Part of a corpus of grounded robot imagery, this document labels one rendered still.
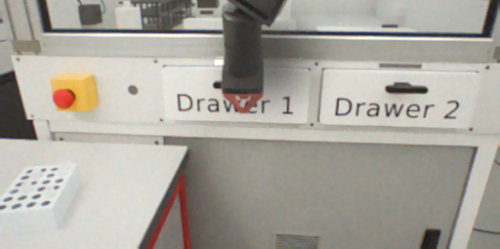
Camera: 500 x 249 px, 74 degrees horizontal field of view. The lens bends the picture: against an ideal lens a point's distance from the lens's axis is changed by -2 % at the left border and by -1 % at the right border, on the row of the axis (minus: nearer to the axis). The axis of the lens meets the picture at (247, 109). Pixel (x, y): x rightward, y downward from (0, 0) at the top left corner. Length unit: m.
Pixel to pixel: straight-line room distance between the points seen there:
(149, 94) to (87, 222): 0.29
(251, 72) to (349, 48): 0.23
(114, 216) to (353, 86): 0.47
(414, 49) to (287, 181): 0.38
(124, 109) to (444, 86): 0.64
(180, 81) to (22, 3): 0.34
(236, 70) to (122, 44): 0.28
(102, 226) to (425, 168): 0.65
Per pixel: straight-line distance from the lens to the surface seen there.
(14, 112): 1.42
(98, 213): 0.58
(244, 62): 0.51
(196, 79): 0.67
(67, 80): 0.74
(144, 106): 0.74
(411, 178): 0.84
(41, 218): 0.56
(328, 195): 0.82
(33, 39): 0.82
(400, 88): 0.66
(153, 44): 0.69
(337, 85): 0.66
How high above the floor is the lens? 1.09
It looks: 22 degrees down
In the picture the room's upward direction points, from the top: straight up
